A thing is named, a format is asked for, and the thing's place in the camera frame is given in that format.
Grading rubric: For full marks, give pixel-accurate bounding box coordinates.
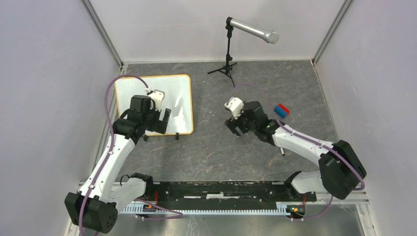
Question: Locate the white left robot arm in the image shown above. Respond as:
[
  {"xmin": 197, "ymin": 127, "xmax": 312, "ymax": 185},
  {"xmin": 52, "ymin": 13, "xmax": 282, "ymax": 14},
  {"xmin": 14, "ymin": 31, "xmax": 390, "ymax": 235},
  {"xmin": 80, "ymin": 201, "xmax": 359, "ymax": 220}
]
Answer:
[{"xmin": 64, "ymin": 90, "xmax": 171, "ymax": 234}]

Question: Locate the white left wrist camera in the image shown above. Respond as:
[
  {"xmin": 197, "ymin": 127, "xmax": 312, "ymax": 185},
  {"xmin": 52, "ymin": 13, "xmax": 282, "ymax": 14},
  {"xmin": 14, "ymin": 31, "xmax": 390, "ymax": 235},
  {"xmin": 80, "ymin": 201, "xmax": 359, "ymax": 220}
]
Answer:
[{"xmin": 148, "ymin": 89, "xmax": 165, "ymax": 112}]

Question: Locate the blue red toy brick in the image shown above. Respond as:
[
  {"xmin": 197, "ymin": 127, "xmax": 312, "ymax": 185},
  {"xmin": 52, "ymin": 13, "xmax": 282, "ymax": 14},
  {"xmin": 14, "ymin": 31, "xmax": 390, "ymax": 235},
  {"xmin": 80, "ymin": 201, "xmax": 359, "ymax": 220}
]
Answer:
[{"xmin": 274, "ymin": 103, "xmax": 290, "ymax": 118}]

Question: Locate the black microphone tripod stand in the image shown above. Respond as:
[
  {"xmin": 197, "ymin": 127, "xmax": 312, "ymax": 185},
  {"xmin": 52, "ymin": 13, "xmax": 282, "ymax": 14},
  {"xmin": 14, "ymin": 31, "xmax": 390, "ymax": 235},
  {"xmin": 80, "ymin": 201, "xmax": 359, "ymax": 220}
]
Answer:
[{"xmin": 207, "ymin": 24, "xmax": 237, "ymax": 88}]

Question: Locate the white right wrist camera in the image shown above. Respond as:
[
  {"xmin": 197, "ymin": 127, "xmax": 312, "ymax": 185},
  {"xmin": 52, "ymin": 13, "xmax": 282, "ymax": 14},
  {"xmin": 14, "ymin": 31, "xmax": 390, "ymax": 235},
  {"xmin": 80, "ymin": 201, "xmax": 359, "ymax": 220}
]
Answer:
[{"xmin": 224, "ymin": 97, "xmax": 244, "ymax": 119}]

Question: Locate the silver microphone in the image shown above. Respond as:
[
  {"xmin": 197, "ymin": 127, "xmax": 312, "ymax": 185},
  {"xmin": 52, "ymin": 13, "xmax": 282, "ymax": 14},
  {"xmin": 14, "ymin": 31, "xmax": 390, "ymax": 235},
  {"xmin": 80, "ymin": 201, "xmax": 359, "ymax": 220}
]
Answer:
[{"xmin": 226, "ymin": 17, "xmax": 279, "ymax": 44}]

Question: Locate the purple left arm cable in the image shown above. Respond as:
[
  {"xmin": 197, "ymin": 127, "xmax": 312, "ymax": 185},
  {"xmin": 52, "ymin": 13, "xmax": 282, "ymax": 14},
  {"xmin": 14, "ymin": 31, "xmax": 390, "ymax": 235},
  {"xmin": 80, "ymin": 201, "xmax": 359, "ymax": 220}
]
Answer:
[{"xmin": 77, "ymin": 75, "xmax": 152, "ymax": 236}]

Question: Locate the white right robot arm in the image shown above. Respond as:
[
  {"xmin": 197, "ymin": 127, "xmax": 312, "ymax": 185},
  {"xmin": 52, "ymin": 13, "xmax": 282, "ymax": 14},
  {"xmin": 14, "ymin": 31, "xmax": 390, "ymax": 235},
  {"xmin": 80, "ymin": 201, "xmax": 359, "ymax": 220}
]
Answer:
[{"xmin": 224, "ymin": 97, "xmax": 367, "ymax": 201}]

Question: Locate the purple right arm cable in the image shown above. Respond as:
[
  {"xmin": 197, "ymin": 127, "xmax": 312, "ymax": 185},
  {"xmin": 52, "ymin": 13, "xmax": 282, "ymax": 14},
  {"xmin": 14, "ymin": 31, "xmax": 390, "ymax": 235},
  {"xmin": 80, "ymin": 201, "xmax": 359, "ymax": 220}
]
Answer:
[{"xmin": 228, "ymin": 83, "xmax": 366, "ymax": 221}]

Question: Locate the yellow framed whiteboard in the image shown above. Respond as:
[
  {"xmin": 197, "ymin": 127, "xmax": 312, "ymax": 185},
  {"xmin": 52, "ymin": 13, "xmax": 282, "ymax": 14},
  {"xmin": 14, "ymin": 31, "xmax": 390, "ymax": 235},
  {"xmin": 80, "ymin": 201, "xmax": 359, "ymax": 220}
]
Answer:
[{"xmin": 115, "ymin": 74, "xmax": 194, "ymax": 135}]

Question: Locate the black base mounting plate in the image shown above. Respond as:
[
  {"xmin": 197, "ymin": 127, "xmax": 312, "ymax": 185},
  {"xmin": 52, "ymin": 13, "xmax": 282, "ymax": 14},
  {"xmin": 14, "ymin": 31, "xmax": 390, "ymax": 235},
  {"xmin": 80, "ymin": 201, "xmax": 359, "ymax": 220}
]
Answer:
[{"xmin": 141, "ymin": 181, "xmax": 317, "ymax": 210}]

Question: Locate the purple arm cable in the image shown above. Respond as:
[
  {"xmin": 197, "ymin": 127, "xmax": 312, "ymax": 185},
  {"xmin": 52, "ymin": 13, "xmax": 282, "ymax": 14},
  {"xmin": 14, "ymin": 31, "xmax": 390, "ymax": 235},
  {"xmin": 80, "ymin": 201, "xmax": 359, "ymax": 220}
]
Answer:
[
  {"xmin": 77, "ymin": 75, "xmax": 152, "ymax": 236},
  {"xmin": 228, "ymin": 83, "xmax": 366, "ymax": 221}
]

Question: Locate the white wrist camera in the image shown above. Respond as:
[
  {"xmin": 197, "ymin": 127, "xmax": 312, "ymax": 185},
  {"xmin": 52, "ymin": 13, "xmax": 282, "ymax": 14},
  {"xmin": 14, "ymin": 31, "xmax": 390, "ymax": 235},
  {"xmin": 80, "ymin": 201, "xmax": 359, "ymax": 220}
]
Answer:
[
  {"xmin": 148, "ymin": 89, "xmax": 165, "ymax": 112},
  {"xmin": 224, "ymin": 97, "xmax": 244, "ymax": 119}
]

